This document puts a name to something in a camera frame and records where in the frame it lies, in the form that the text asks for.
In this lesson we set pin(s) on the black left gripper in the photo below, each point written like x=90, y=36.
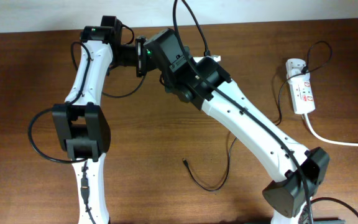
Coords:
x=141, y=56

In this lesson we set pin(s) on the white power strip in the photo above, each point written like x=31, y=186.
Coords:
x=301, y=94

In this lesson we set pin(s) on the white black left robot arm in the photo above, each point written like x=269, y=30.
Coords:
x=82, y=129

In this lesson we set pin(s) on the white USB charger adapter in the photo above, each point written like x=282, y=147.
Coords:
x=294, y=66

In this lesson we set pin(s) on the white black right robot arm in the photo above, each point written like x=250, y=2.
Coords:
x=296, y=171

